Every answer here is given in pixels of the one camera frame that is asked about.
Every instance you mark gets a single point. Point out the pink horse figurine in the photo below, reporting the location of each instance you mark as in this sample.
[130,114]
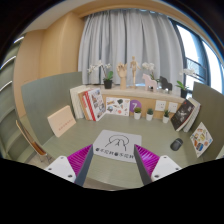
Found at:
[149,82]

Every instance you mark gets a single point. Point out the black horse figurine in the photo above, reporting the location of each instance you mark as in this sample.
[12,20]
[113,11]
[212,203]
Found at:
[165,84]

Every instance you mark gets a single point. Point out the wooden hand model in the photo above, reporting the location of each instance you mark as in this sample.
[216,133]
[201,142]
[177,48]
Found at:
[122,73]

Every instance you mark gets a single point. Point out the white wall socket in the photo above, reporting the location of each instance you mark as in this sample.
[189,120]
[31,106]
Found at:
[160,105]

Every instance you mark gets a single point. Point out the small potted plant white pot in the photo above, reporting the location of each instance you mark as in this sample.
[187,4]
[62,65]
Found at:
[137,113]

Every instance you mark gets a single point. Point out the white book stack left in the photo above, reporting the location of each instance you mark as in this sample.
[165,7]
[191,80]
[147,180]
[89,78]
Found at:
[76,96]

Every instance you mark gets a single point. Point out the purple round number sign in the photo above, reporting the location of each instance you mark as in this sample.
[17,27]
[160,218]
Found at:
[134,104]

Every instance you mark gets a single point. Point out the white orchid black pot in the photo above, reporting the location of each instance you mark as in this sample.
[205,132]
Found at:
[108,74]

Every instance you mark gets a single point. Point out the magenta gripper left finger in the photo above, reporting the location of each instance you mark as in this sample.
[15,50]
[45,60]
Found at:
[73,168]

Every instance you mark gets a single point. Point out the illustrated white card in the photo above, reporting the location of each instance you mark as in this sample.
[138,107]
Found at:
[117,106]

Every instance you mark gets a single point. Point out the grey curtain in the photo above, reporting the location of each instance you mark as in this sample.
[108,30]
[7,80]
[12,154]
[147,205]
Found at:
[123,35]

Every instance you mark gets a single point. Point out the dark grey computer mouse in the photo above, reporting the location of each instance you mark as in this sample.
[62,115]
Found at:
[176,144]

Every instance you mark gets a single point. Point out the red white magazine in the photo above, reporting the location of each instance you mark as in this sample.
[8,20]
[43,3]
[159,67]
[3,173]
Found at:
[95,103]

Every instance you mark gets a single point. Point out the white book behind black book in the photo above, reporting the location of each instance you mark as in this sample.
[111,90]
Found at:
[193,115]

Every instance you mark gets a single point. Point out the beige box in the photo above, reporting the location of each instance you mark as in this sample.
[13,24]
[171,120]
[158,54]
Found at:
[61,121]

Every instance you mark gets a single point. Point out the white orchid behind horse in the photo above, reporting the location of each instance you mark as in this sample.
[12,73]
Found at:
[150,67]

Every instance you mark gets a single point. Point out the wooden mannequin figure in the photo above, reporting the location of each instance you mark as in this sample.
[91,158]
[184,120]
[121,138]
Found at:
[134,66]

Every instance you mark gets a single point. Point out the colourful illustrated book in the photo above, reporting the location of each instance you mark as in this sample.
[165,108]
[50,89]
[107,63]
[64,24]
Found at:
[201,139]

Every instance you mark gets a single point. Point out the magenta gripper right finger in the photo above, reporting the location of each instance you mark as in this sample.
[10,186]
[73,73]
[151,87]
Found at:
[153,167]

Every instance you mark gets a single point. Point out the black cover book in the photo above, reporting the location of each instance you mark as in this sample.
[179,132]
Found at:
[182,115]

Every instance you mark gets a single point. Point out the white mat with mouse drawing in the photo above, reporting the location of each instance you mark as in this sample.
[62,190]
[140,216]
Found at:
[116,145]

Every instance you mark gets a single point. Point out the white orchid right pot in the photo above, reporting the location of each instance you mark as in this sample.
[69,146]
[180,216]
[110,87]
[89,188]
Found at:
[181,85]

